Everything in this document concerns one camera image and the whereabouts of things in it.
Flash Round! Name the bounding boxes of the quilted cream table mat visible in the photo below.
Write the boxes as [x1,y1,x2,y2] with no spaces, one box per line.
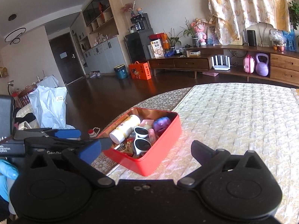
[90,82,299,224]

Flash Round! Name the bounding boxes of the silver nail clipper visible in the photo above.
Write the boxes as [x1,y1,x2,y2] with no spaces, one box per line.
[114,144,126,152]

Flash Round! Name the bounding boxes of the cream small figurine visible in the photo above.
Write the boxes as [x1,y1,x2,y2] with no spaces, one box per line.
[142,124,152,130]

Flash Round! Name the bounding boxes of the pink lip balm tube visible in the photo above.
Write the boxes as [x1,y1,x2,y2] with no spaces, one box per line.
[149,128,157,145]

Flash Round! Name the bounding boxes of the black speaker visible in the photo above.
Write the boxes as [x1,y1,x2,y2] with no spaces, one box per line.
[246,30,257,46]

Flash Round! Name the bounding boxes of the white plastic bag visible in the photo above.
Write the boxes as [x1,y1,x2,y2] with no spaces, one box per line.
[28,85,75,130]

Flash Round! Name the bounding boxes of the blue gloved left hand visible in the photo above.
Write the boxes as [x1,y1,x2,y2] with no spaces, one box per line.
[0,159,19,202]

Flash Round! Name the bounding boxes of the grey wall cabinet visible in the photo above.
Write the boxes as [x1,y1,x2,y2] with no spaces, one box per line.
[83,36,126,74]

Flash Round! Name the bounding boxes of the black mini fridge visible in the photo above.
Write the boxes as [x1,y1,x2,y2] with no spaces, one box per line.
[125,29,154,63]

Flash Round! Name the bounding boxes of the yellow white supplement bottle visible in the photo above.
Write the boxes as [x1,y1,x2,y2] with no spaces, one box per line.
[110,114,141,145]

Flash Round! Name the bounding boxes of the red tin box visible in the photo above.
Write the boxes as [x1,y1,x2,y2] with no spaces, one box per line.
[98,108,181,176]

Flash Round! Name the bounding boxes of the pink doll figure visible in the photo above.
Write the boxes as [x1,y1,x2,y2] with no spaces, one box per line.
[191,18,207,46]

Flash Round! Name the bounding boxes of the purple kettlebell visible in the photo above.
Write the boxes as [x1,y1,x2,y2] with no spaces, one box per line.
[255,53,269,76]

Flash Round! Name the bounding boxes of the white wifi router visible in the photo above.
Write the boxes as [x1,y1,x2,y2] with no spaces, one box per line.
[211,55,231,71]

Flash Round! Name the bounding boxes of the green potted tree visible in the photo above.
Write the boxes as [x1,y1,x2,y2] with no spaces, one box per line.
[288,1,299,30]

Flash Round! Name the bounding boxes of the cereal box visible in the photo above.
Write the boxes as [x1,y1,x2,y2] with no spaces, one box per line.
[150,39,164,59]

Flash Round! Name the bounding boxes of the blue patterned bag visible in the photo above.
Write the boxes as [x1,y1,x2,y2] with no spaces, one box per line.
[282,29,297,52]

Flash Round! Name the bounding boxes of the orange gift box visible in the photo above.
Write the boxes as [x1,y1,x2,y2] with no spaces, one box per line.
[129,61,152,80]

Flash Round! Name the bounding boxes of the floral curtain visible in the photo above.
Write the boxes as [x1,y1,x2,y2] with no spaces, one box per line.
[208,0,291,45]

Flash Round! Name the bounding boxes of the purple toy figure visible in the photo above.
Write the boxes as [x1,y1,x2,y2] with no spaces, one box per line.
[153,117,171,136]

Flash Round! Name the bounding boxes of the wooden tv cabinet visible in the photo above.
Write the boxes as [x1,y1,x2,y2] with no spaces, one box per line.
[148,45,298,86]

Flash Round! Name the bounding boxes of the teal trash bin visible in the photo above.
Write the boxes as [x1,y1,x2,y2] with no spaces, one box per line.
[114,64,128,79]

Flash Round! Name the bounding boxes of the white round sunglasses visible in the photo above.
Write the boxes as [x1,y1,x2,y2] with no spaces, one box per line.
[133,126,152,157]

